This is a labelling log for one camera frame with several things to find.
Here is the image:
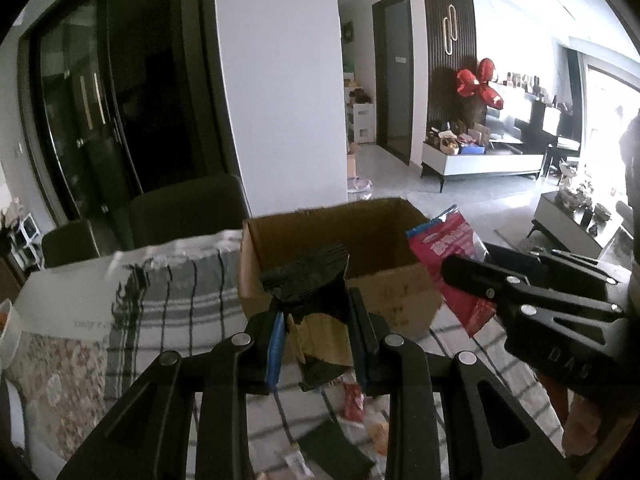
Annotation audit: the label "red balloon decoration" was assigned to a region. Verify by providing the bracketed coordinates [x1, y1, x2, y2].
[456, 58, 504, 110]

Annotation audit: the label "floral table runner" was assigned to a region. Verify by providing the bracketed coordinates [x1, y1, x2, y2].
[8, 333, 107, 460]

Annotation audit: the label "brown cardboard box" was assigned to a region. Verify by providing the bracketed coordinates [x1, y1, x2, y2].
[238, 197, 442, 340]

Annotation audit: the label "dark dining chair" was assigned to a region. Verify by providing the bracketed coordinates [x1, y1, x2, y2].
[129, 174, 250, 248]
[41, 219, 120, 269]

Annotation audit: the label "orange round snack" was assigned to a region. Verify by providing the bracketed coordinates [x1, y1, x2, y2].
[367, 419, 390, 456]

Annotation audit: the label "small red candy packet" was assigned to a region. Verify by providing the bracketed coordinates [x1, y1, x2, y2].
[343, 382, 366, 422]

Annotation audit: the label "dark snack pouch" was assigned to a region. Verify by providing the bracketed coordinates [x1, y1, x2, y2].
[260, 244, 354, 391]

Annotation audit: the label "white low tv cabinet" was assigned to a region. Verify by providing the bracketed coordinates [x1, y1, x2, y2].
[421, 143, 544, 193]

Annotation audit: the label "small floor cardboard box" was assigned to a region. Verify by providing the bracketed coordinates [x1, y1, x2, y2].
[347, 142, 360, 179]

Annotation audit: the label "person's right hand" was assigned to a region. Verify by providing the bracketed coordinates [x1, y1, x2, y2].
[535, 370, 627, 457]

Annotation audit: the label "black snack packet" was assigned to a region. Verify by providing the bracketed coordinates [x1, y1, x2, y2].
[297, 419, 374, 480]

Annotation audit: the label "coffee table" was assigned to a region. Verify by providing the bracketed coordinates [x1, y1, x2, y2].
[528, 192, 623, 259]

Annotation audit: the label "white storage drawers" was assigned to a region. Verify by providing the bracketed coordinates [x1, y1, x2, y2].
[346, 103, 375, 144]

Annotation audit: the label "red snack packet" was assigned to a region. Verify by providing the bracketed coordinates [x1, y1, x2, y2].
[406, 205, 496, 337]

